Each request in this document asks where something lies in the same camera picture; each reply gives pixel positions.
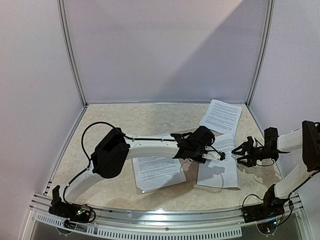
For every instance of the printed paper sheet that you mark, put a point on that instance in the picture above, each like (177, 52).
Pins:
(152, 173)
(220, 173)

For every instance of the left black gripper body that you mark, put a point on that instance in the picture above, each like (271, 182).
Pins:
(198, 152)

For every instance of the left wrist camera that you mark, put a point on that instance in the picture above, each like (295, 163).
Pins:
(210, 153)

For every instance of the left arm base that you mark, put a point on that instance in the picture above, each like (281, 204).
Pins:
(79, 213)

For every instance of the transparent plastic folder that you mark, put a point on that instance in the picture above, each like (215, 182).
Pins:
(190, 169)

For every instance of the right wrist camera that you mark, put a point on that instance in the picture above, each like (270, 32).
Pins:
(252, 141)

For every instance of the paper stack at back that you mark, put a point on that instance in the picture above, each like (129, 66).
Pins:
(222, 117)

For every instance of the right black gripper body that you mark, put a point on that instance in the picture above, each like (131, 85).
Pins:
(251, 152)

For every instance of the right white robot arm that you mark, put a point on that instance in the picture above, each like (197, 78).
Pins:
(301, 145)

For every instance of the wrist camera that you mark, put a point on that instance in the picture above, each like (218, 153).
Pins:
(252, 141)
(210, 153)

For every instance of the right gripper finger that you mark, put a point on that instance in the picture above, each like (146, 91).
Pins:
(246, 161)
(243, 149)

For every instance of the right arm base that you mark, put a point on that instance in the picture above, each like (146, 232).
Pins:
(270, 207)

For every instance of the aluminium front rail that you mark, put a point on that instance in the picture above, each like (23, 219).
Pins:
(124, 224)

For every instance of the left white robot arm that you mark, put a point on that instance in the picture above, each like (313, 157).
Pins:
(109, 156)

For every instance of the right aluminium frame post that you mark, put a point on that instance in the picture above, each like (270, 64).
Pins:
(262, 51)

